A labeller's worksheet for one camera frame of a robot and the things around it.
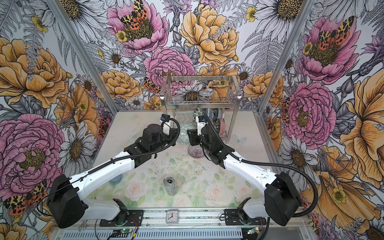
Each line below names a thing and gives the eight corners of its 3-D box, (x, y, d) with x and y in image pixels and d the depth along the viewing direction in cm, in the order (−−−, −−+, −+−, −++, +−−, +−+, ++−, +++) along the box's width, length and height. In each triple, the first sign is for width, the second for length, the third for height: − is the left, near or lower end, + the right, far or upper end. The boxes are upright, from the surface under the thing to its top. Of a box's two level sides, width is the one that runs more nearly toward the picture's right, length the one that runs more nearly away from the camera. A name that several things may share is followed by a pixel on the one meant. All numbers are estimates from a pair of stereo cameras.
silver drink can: (166, 196, 83) (162, 187, 71) (168, 186, 86) (163, 176, 75) (176, 196, 83) (173, 187, 71) (177, 186, 86) (174, 176, 75)
